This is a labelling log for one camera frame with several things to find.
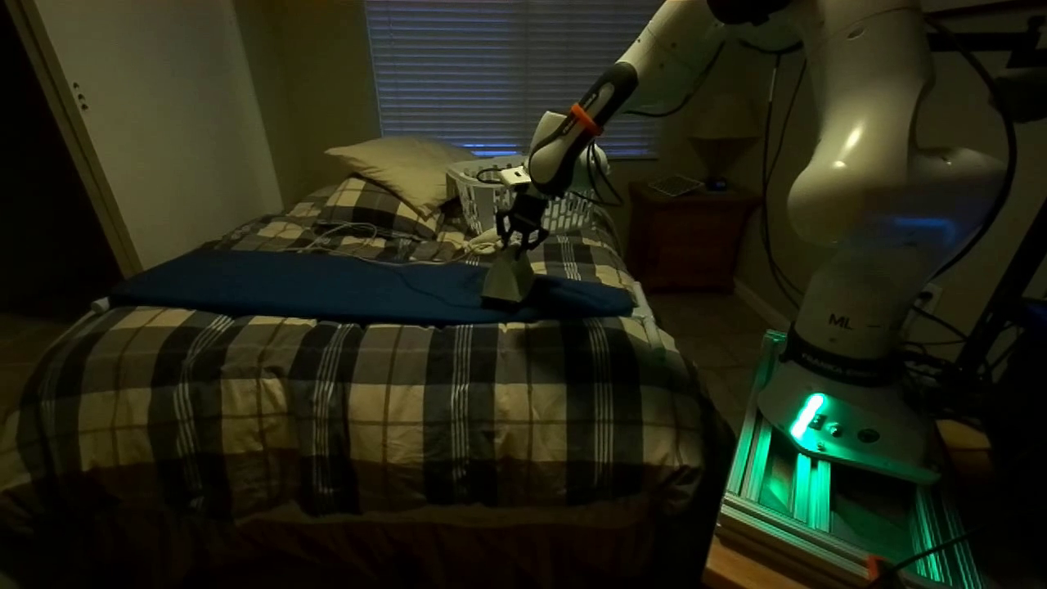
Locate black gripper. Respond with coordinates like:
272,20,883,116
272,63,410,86
497,162,547,249

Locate white clothes iron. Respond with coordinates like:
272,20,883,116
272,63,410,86
483,249,533,305

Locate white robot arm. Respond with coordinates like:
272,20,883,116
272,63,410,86
497,0,1007,485

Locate white laundry basket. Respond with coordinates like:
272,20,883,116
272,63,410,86
444,157,601,233

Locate beige pillow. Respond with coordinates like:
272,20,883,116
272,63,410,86
327,138,467,216

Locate window blinds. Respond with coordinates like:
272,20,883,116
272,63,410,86
364,0,658,157

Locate wooden nightstand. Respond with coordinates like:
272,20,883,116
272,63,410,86
628,180,760,291

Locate table lamp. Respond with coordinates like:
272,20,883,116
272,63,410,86
690,96,760,188

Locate blue ironing board cover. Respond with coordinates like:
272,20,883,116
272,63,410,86
110,249,636,322

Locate white door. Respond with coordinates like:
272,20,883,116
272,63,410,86
2,0,280,274

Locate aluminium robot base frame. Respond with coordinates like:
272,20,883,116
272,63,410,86
720,331,987,589

